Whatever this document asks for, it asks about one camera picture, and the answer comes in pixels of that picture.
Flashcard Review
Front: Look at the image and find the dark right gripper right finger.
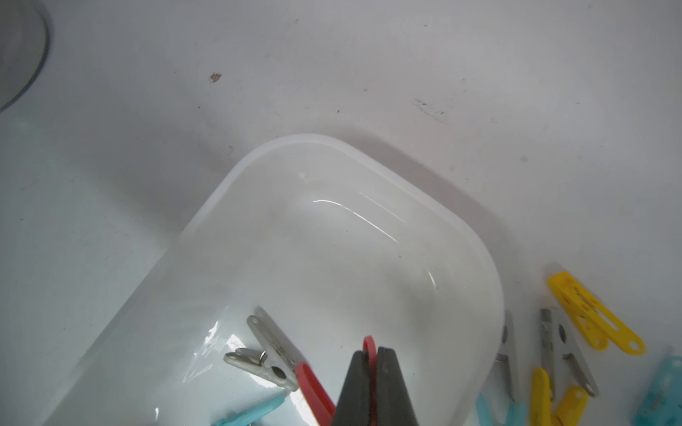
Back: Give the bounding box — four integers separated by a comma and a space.
375, 347, 418, 426

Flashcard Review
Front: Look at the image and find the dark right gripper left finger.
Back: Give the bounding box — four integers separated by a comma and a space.
331, 351, 371, 426

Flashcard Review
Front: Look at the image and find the red clothespin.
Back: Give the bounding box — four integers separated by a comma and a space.
295, 334, 378, 426

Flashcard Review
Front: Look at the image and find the grey clothespin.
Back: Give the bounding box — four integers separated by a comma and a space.
223, 312, 305, 392
496, 310, 522, 404
539, 307, 600, 401

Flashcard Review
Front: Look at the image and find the yellow clothespin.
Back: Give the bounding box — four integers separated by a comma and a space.
529, 366, 591, 426
547, 272, 646, 356

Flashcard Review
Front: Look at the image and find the teal clothespin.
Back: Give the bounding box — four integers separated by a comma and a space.
212, 394, 288, 426
475, 393, 527, 426
632, 355, 681, 426

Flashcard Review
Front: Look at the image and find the white plastic storage box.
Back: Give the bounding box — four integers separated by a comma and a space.
40, 134, 504, 425

